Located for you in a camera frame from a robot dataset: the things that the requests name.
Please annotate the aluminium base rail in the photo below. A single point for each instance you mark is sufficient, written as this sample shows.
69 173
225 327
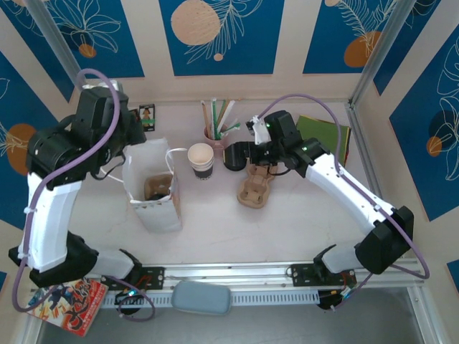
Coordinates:
229 272

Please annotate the pink straw holder cup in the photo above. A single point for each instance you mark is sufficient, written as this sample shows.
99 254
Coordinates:
220 142

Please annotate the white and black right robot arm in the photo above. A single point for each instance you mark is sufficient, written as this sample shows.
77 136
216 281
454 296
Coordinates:
344 193

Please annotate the aluminium side rail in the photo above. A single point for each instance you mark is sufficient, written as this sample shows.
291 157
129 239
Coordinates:
363 143

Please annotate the aluminium frame post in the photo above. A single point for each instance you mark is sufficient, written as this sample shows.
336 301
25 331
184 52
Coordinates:
380 50
57 39

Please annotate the green drinking straw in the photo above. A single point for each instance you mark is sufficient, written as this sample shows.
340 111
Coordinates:
213 111

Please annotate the black framed picture card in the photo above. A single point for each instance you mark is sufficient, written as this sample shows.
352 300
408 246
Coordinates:
147 116

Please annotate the green napkin box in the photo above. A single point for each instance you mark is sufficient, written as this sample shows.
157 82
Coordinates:
315 129

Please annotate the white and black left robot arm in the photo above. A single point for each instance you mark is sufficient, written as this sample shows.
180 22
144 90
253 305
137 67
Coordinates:
46 215

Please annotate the green straw with white wrapper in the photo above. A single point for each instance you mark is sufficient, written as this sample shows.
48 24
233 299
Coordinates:
231 129

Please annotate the colourful comic book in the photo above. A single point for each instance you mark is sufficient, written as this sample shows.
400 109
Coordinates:
79 311

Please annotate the white animal print paper bag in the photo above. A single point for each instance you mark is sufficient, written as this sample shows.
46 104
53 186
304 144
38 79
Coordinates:
157 218

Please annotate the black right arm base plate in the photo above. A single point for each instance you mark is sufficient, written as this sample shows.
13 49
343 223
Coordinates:
303 276

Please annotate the grey blue cushion pad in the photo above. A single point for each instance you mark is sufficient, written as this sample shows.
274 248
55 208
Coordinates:
201 297

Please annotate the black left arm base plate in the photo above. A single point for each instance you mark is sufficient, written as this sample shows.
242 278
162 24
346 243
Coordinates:
156 277

